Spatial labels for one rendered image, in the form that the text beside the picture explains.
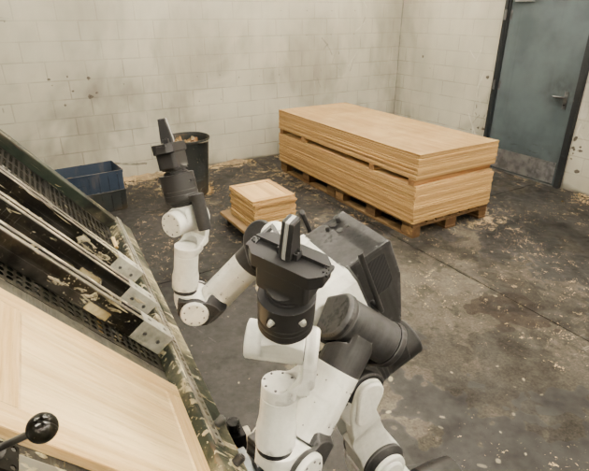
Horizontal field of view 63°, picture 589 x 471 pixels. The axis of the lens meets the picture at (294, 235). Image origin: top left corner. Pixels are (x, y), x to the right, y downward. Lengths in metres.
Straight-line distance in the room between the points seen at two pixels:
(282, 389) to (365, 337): 0.21
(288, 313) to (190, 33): 5.79
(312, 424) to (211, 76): 5.79
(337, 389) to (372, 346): 0.11
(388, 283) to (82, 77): 5.26
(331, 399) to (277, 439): 0.14
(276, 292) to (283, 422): 0.27
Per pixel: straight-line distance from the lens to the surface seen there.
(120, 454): 1.06
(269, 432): 0.88
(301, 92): 7.10
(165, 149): 1.22
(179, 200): 1.24
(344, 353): 0.94
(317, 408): 0.95
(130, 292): 1.77
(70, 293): 1.49
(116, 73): 6.13
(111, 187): 5.27
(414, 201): 4.38
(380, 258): 1.11
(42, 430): 0.71
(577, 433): 2.92
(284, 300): 0.68
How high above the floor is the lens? 1.89
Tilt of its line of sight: 25 degrees down
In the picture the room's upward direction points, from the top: straight up
